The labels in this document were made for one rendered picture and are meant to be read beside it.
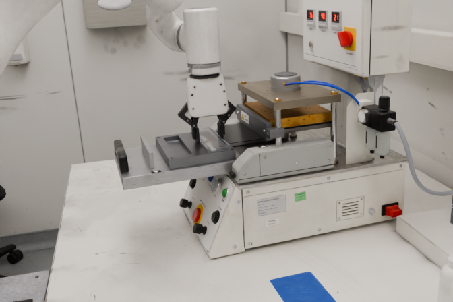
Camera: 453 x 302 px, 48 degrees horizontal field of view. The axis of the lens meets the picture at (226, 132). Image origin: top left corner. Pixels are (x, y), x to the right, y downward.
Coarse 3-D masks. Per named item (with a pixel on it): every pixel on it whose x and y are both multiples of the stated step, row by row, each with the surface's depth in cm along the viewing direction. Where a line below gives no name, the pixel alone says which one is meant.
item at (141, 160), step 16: (144, 144) 126; (128, 160) 127; (144, 160) 126; (160, 160) 125; (128, 176) 116; (144, 176) 116; (160, 176) 118; (176, 176) 119; (192, 176) 120; (208, 176) 121
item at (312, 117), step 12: (252, 108) 135; (264, 108) 135; (300, 108) 133; (312, 108) 132; (324, 108) 131; (288, 120) 124; (300, 120) 125; (312, 120) 126; (324, 120) 127; (288, 132) 125
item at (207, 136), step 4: (204, 128) 139; (208, 128) 138; (200, 132) 135; (204, 132) 135; (208, 132) 135; (212, 132) 135; (200, 136) 132; (204, 136) 131; (208, 136) 131; (212, 136) 131; (216, 136) 131; (204, 140) 128; (208, 140) 128; (212, 140) 128; (216, 140) 127; (220, 140) 127; (204, 144) 125; (208, 144) 125; (212, 144) 124; (216, 144) 124; (220, 144) 124; (224, 144) 124; (208, 148) 122
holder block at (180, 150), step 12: (216, 132) 138; (156, 144) 136; (168, 144) 134; (180, 144) 134; (192, 144) 128; (168, 156) 120; (180, 156) 120; (192, 156) 120; (204, 156) 121; (216, 156) 122; (228, 156) 123
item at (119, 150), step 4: (116, 140) 130; (120, 140) 130; (116, 144) 127; (120, 144) 127; (116, 148) 124; (120, 148) 123; (116, 152) 125; (120, 152) 120; (124, 152) 120; (120, 156) 118; (124, 156) 118; (120, 160) 118; (124, 160) 118; (120, 164) 118; (124, 164) 118; (120, 168) 118; (124, 168) 118; (128, 168) 119; (124, 172) 118
